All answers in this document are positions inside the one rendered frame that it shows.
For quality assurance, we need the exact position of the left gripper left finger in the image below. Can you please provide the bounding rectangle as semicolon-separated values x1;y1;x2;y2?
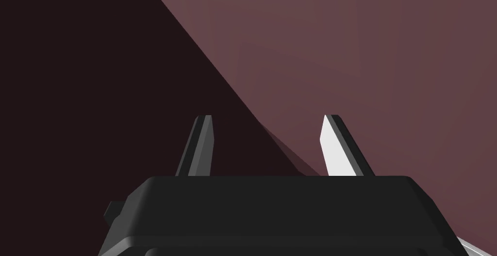
175;114;215;177

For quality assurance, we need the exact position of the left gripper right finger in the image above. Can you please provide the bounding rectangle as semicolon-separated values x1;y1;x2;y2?
319;114;376;177

